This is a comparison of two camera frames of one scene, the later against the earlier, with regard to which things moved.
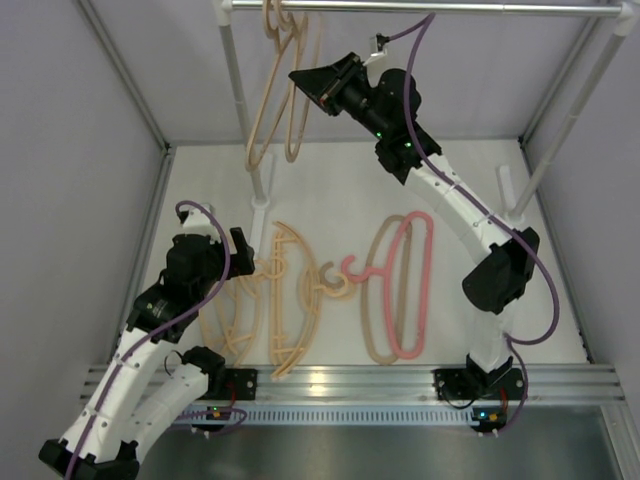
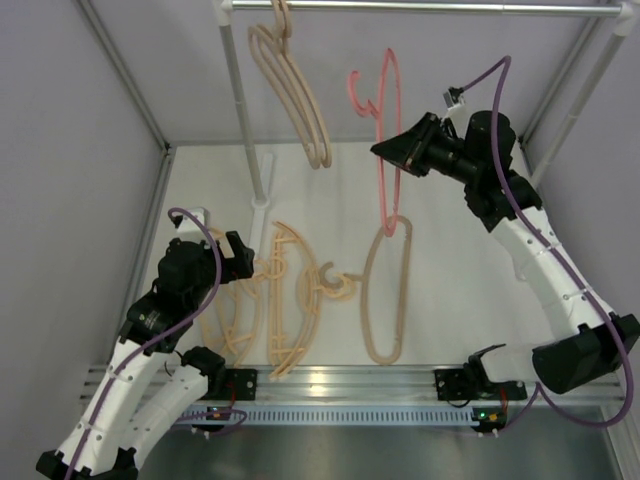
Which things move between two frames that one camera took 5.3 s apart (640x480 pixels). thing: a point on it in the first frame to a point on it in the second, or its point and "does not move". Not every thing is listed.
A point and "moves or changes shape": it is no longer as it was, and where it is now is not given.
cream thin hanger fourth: x=295 y=297 does not move
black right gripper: x=327 y=85 to x=410 y=150
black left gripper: x=241 y=262 does not move
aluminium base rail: x=403 y=384 does not move
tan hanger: x=298 y=62 to x=279 y=76
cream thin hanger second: x=241 y=312 does not move
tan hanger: x=279 y=27 to x=276 y=52
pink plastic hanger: x=388 y=273 moves or changes shape
